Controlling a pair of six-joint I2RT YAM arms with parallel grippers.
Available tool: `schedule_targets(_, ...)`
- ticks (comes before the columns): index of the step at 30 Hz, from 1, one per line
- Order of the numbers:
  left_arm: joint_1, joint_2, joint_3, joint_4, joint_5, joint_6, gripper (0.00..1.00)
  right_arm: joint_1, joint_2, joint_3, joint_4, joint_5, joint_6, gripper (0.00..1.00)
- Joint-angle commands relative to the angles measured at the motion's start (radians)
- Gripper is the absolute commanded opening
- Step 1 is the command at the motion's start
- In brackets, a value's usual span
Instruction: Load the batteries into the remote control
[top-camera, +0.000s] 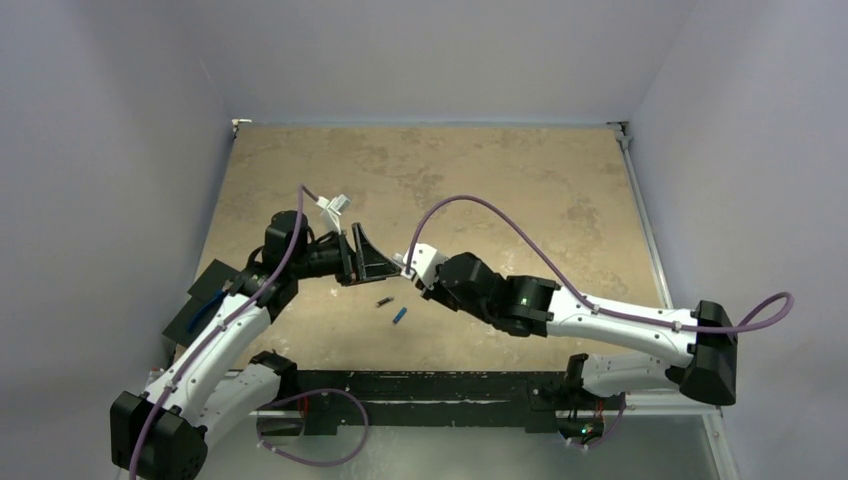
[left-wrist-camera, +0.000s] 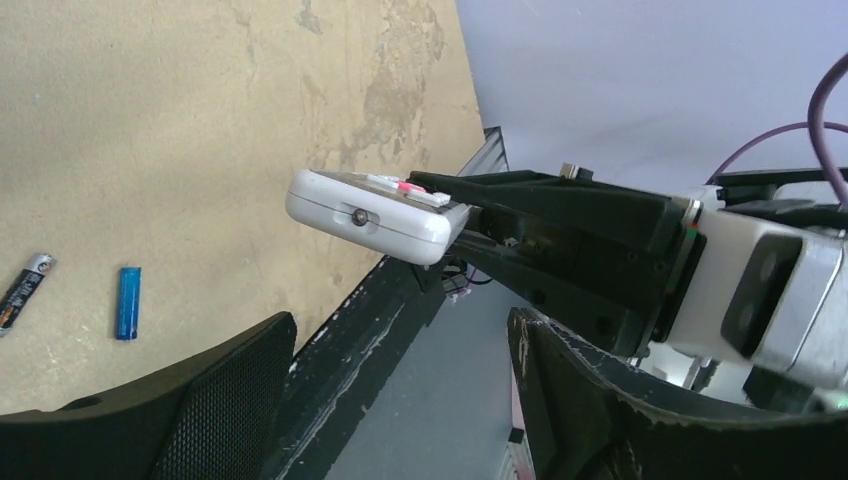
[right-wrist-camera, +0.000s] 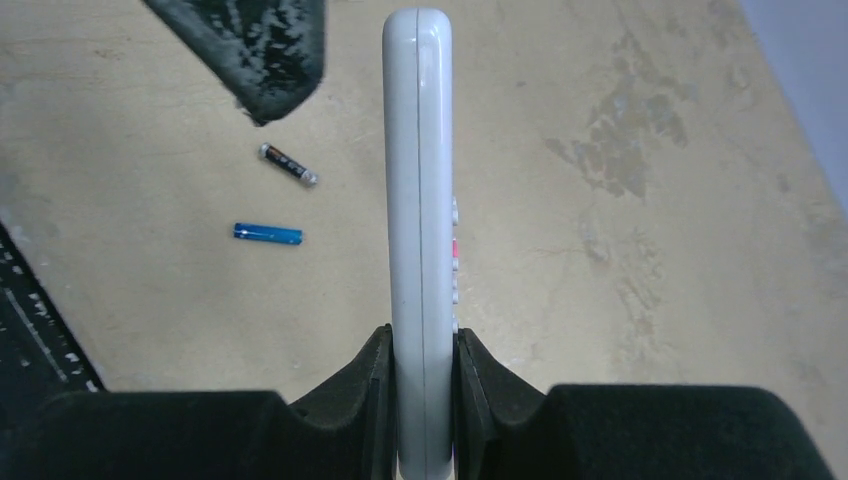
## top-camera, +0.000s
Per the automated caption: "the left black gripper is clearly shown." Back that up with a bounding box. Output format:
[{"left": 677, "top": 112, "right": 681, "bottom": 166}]
[{"left": 290, "top": 222, "right": 399, "bottom": 285}]

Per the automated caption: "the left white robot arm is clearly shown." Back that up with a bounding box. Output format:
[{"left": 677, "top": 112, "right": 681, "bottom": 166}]
[{"left": 110, "top": 211, "right": 401, "bottom": 479}]

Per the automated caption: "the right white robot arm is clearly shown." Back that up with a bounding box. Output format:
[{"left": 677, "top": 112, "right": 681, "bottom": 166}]
[{"left": 406, "top": 245, "right": 738, "bottom": 407}]

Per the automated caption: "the blue battery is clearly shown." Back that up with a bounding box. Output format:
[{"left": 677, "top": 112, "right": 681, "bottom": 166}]
[{"left": 392, "top": 307, "right": 408, "bottom": 324}]

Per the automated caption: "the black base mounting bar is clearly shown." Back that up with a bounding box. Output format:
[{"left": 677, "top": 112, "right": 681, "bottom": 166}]
[{"left": 250, "top": 352, "right": 625, "bottom": 443}]

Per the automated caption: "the black box with blue tool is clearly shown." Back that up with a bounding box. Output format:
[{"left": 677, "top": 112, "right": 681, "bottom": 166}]
[{"left": 162, "top": 260, "right": 239, "bottom": 347}]

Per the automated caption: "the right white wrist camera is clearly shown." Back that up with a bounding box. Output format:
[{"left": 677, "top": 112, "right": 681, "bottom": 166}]
[{"left": 392, "top": 243, "right": 449, "bottom": 290}]

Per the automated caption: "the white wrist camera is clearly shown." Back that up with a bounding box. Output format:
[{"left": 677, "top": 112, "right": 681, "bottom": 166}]
[
  {"left": 392, "top": 243, "right": 449, "bottom": 290},
  {"left": 315, "top": 194, "right": 351, "bottom": 234}
]

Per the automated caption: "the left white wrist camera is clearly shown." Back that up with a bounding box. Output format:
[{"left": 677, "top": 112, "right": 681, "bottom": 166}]
[{"left": 315, "top": 194, "right": 351, "bottom": 234}]

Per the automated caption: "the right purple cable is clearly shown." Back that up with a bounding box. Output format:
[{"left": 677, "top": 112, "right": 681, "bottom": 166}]
[{"left": 405, "top": 195, "right": 795, "bottom": 334}]

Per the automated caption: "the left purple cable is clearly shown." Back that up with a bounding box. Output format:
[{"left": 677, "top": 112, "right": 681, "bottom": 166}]
[{"left": 127, "top": 184, "right": 323, "bottom": 480}]

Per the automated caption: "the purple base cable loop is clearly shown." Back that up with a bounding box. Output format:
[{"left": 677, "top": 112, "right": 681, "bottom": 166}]
[{"left": 255, "top": 389, "right": 370, "bottom": 469}]

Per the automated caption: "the aluminium frame rail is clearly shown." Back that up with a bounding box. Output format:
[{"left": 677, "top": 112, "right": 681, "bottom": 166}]
[{"left": 607, "top": 121, "right": 740, "bottom": 479}]

